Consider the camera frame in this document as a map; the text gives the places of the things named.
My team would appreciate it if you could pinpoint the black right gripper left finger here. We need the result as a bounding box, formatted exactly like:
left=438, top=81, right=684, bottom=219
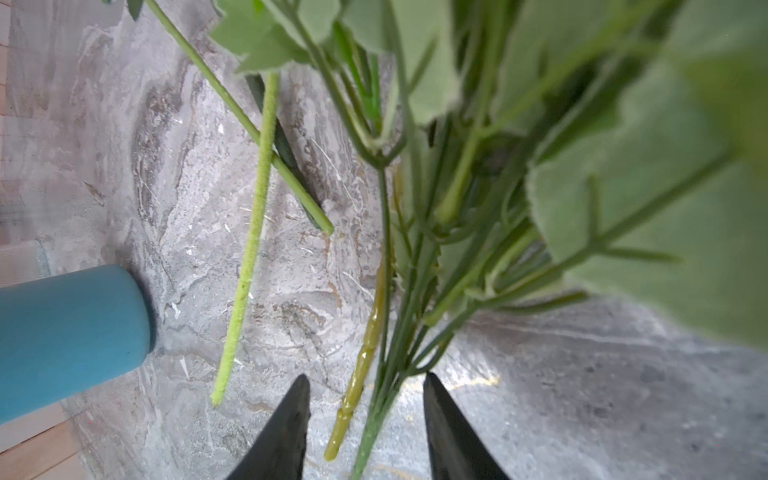
left=228, top=374, right=311, bottom=480

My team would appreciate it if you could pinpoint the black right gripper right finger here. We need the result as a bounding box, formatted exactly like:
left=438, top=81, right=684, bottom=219
left=423, top=372, right=509, bottom=480

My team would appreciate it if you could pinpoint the teal ceramic vase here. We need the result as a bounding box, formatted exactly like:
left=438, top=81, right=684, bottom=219
left=1, top=265, right=154, bottom=423

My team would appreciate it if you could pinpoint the pale pink hydrangea stem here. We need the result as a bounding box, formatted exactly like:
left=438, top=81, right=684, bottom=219
left=211, top=1, right=767, bottom=479

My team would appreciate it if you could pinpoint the blue hydrangea stem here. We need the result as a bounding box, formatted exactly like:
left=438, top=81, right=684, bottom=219
left=143, top=1, right=334, bottom=236

